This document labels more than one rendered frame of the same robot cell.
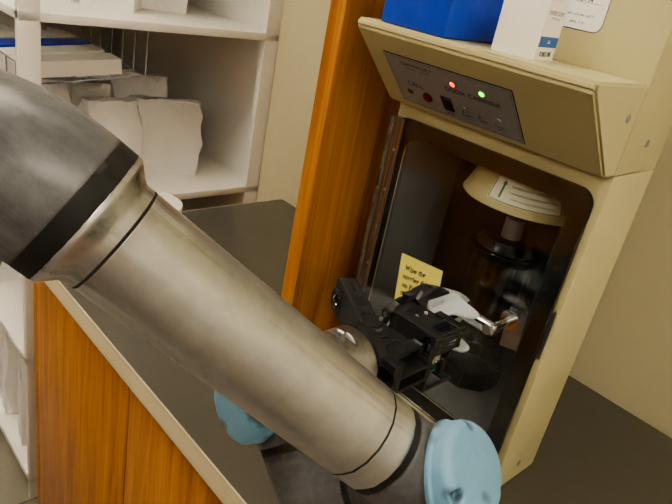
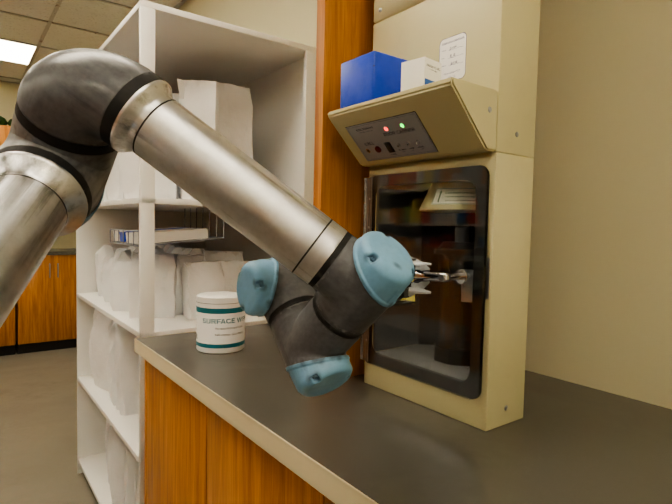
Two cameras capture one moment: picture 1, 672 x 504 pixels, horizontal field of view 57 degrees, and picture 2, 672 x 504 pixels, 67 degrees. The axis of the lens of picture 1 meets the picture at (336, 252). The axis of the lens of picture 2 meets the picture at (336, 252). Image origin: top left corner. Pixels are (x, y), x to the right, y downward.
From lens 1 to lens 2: 0.38 m
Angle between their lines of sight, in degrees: 23
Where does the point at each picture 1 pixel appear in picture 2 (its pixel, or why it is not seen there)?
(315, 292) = not seen: hidden behind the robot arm
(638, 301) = (591, 301)
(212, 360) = (208, 175)
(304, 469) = (294, 317)
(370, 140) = (357, 204)
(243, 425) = (252, 295)
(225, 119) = not seen: hidden behind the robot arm
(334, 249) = not seen: hidden behind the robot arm
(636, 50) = (486, 75)
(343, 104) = (332, 177)
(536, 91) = (426, 103)
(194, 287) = (195, 133)
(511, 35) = (409, 84)
